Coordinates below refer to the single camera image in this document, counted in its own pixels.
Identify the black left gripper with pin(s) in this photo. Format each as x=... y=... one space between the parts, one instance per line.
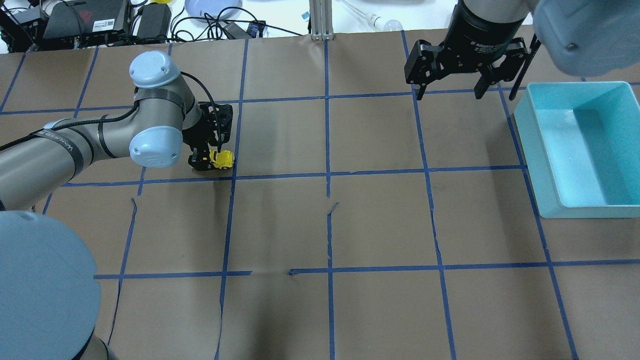
x=200 y=159

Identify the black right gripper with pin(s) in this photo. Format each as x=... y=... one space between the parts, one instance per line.
x=481 y=31

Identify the yellow beetle toy car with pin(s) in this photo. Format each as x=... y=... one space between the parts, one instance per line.
x=221 y=160

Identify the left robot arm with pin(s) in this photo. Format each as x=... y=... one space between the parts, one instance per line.
x=49 y=296

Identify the black power adapter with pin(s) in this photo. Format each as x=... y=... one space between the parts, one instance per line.
x=153 y=23

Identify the light blue plastic bin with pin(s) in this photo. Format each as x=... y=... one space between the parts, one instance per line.
x=581 y=142

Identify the blue plastic plate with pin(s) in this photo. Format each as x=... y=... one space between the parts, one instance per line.
x=196 y=9

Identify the brown paper table cover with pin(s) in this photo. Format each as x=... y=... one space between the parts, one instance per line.
x=356 y=224

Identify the aluminium frame post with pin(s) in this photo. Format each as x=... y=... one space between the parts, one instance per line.
x=321 y=20

